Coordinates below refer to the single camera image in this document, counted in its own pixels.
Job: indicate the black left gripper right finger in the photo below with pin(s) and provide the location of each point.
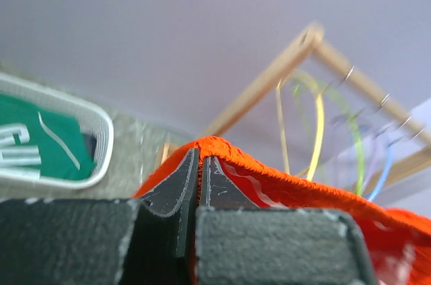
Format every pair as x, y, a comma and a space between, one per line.
237, 242

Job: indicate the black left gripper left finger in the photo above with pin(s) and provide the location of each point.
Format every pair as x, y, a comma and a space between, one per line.
103, 241

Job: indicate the yellow clothes hanger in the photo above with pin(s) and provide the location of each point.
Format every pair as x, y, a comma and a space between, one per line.
313, 87

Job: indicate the orange shorts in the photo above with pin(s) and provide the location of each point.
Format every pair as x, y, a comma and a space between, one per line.
383, 228

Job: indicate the blue clothes hanger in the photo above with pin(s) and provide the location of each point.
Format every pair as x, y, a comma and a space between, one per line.
381, 179

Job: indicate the green clothes hanger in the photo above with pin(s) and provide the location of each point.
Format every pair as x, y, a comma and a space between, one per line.
346, 116

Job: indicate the wooden hanger rack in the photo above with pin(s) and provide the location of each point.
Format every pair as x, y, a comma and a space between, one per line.
284, 68

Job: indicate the white perforated plastic basket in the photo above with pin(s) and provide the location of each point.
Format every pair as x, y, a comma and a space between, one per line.
92, 119

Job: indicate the green folded shirt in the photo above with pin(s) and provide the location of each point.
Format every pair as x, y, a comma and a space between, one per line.
36, 143

